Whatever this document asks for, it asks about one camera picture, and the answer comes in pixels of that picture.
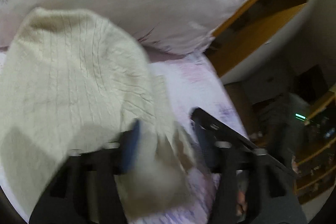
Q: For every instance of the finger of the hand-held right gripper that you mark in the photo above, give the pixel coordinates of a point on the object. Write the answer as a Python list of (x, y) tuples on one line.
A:
[(210, 120)]

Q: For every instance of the wooden shelf unit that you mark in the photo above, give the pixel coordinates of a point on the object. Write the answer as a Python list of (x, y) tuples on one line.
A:
[(315, 176)]

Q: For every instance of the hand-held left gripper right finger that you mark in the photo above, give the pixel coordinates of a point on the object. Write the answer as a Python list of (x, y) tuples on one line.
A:
[(207, 151)]

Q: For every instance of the wooden headboard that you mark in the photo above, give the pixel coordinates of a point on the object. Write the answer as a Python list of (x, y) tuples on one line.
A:
[(262, 29)]

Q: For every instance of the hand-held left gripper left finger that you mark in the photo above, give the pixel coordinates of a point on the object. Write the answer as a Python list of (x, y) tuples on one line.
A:
[(131, 146)]

